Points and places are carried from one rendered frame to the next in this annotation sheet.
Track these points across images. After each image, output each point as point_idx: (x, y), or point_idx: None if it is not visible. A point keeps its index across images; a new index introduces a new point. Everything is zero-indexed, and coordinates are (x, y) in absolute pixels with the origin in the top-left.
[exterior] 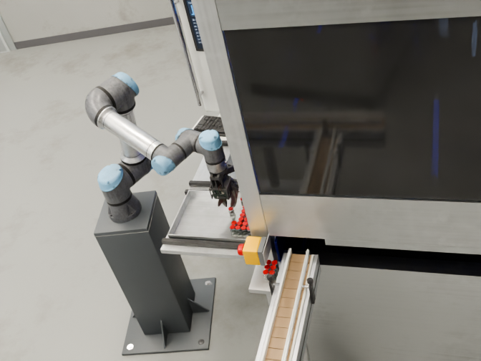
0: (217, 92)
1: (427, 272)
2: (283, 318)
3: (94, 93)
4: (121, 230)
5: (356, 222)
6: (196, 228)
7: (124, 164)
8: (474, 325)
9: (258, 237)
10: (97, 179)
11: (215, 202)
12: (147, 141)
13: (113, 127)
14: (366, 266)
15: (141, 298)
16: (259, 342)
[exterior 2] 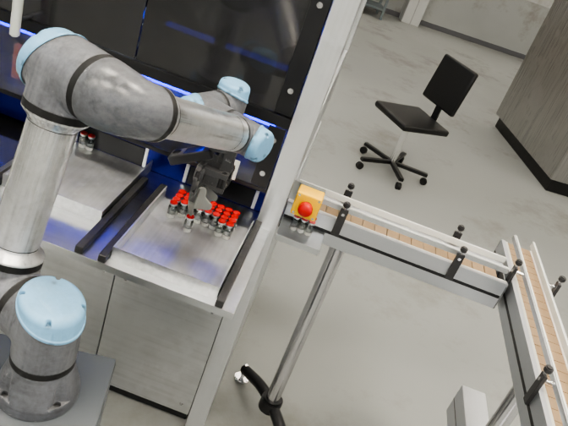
0: None
1: (306, 155)
2: (376, 226)
3: (124, 67)
4: (103, 401)
5: (319, 120)
6: (199, 267)
7: (30, 275)
8: None
9: (302, 185)
10: (55, 324)
11: (144, 237)
12: (233, 116)
13: (196, 116)
14: (296, 177)
15: None
16: None
